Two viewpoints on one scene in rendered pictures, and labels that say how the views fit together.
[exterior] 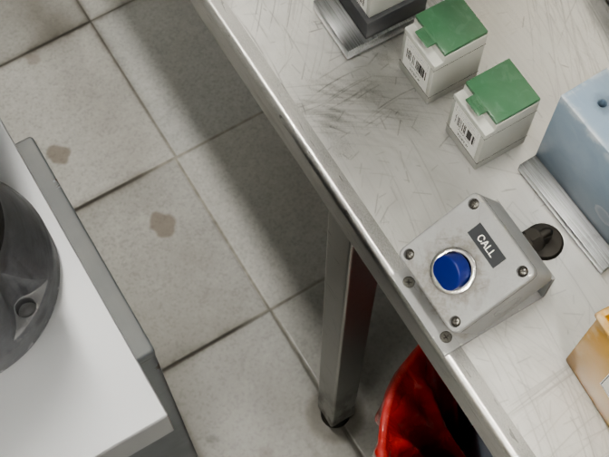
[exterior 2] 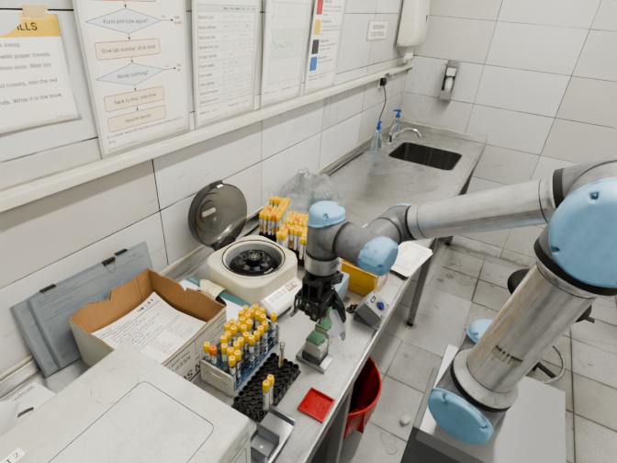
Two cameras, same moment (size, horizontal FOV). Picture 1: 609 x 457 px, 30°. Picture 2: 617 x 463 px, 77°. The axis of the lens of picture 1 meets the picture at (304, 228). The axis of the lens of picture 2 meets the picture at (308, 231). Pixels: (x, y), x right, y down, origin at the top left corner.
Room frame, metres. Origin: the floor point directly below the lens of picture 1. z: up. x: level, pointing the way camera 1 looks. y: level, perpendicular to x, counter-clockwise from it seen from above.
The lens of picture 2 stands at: (0.92, 0.53, 1.71)
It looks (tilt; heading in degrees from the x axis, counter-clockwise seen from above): 31 degrees down; 239
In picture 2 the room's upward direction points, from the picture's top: 5 degrees clockwise
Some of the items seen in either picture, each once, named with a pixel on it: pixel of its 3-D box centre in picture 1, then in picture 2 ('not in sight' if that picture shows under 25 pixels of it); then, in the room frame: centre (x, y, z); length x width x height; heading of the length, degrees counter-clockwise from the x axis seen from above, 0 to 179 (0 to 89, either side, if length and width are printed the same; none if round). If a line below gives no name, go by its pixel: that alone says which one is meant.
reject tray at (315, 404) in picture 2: not in sight; (316, 404); (0.58, 0.07, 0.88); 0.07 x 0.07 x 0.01; 31
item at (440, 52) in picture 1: (442, 49); (324, 332); (0.46, -0.10, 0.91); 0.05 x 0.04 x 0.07; 121
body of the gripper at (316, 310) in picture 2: not in sight; (317, 290); (0.53, -0.04, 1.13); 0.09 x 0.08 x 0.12; 32
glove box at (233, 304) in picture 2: not in sight; (210, 302); (0.71, -0.34, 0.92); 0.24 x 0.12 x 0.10; 121
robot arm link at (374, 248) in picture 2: not in sight; (370, 245); (0.47, 0.04, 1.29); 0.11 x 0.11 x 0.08; 22
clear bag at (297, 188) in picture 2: not in sight; (296, 193); (0.18, -0.81, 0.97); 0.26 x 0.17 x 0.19; 52
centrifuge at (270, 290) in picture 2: not in sight; (257, 274); (0.54, -0.39, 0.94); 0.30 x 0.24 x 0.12; 112
